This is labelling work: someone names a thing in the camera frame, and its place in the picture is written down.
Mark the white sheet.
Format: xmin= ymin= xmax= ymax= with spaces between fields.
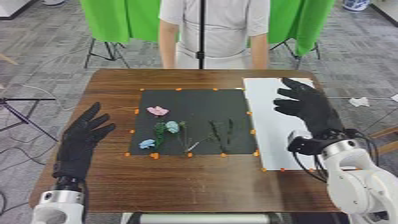
xmin=241 ymin=77 xmax=318 ymax=171

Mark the black cable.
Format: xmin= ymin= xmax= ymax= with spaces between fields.
xmin=289 ymin=151 xmax=328 ymax=184

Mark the pale grey bar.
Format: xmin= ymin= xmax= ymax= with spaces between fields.
xmin=119 ymin=212 xmax=288 ymax=224

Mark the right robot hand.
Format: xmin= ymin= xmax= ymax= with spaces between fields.
xmin=272 ymin=77 xmax=346 ymax=138

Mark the dark mat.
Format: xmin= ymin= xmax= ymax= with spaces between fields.
xmin=126 ymin=88 xmax=259 ymax=157

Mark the person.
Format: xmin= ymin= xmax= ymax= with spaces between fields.
xmin=156 ymin=0 xmax=272 ymax=70

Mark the blue white vase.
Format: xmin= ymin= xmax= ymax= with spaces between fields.
xmin=341 ymin=0 xmax=373 ymax=13

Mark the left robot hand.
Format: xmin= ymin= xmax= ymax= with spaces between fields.
xmin=51 ymin=101 xmax=119 ymax=182

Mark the green sprig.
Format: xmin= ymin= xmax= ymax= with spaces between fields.
xmin=151 ymin=121 xmax=169 ymax=149
xmin=206 ymin=120 xmax=229 ymax=154

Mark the black tripod stand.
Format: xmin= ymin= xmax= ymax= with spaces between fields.
xmin=81 ymin=37 xmax=131 ymax=70
xmin=268 ymin=37 xmax=323 ymax=70

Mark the black stand pole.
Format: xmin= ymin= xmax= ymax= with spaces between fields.
xmin=195 ymin=0 xmax=208 ymax=70

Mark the pink flower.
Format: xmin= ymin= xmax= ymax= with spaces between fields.
xmin=145 ymin=105 xmax=170 ymax=118

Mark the blue flower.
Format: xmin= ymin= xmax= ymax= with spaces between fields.
xmin=163 ymin=120 xmax=201 ymax=154
xmin=137 ymin=138 xmax=158 ymax=150

